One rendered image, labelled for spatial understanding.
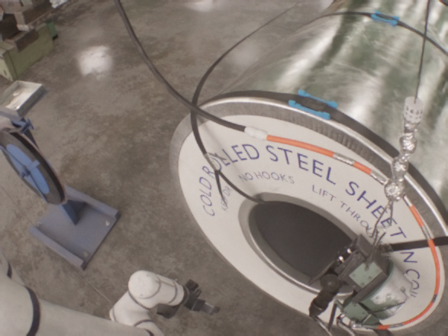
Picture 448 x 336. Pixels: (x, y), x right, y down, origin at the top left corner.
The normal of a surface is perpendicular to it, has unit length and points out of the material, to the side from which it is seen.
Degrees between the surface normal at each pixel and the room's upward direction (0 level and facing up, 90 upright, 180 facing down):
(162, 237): 0
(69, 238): 0
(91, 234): 0
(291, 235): 39
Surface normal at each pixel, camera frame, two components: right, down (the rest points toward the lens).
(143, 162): -0.13, -0.67
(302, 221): 0.39, -0.29
